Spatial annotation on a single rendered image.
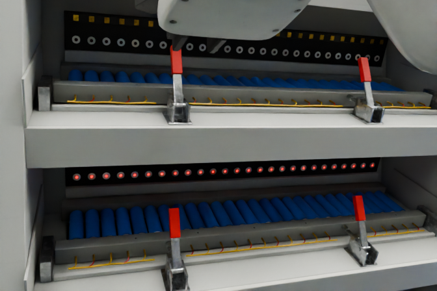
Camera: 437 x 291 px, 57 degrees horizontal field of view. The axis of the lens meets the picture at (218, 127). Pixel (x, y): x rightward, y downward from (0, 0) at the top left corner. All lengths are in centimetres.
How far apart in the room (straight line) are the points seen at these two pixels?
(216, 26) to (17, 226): 28
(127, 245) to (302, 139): 26
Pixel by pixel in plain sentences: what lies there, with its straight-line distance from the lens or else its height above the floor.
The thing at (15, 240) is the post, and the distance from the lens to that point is 46.
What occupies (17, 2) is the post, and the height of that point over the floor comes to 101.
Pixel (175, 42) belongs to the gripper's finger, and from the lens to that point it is 39.
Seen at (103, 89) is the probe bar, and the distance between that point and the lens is 50.
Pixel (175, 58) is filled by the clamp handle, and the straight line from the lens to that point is 48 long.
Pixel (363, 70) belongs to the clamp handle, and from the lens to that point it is 59.
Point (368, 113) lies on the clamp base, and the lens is 57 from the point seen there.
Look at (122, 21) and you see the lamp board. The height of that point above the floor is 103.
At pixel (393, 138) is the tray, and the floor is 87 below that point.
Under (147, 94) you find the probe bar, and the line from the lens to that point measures 51.
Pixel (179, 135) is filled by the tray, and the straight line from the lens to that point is 45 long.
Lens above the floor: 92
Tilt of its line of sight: 4 degrees down
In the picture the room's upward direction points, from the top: 1 degrees clockwise
